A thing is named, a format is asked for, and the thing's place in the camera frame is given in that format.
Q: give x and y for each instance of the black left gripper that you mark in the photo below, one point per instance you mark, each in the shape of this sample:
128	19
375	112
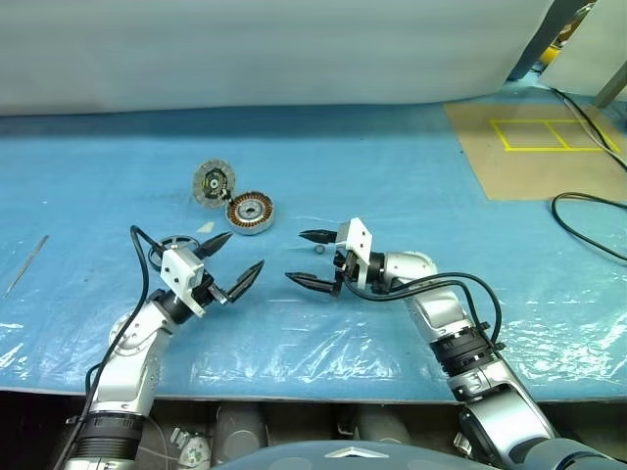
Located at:
215	293

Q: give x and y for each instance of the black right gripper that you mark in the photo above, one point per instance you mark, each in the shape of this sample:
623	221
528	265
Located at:
345	271

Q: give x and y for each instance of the silver motor stator copper windings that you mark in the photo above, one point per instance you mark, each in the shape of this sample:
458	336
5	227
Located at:
252	211

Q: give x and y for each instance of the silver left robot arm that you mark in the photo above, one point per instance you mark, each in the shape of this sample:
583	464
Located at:
127	372

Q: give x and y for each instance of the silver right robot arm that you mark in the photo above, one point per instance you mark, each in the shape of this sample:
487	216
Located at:
441	313

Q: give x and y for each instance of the small white scrap piece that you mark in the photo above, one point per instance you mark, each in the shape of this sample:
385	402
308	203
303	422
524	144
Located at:
206	226

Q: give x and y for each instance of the blue plastic table cover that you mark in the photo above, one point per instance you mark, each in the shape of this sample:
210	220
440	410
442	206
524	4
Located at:
343	161

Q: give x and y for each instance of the grey rounded cylinder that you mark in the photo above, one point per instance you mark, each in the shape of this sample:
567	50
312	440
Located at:
240	431
382	423

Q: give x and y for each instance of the small white connector part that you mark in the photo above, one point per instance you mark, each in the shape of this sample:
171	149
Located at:
191	448

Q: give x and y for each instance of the dark grey robot torso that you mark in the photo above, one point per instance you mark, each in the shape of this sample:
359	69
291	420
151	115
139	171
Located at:
343	457

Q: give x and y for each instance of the thin metal strip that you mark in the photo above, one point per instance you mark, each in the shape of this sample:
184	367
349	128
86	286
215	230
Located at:
27	266

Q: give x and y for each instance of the white foam backdrop sheet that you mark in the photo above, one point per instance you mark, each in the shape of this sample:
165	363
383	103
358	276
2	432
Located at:
245	49

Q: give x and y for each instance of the brown cardboard sheet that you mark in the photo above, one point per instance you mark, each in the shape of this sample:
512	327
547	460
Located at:
519	171

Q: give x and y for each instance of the small yellow object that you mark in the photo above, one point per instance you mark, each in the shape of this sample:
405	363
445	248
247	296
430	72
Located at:
549	54

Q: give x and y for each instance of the white side panel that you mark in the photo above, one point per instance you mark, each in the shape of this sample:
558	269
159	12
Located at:
588	54

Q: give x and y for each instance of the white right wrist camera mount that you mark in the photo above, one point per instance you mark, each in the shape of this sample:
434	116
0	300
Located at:
360	240

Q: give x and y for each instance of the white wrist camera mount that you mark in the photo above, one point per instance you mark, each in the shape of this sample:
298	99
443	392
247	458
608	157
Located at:
178	271
360	240

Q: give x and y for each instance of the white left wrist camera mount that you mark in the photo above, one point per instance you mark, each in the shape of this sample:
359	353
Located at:
178	271

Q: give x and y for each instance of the blue-grey slanted post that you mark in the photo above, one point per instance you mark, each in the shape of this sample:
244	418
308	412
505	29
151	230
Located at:
544	36

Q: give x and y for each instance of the grey metal post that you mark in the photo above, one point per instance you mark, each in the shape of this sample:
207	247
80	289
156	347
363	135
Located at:
612	88

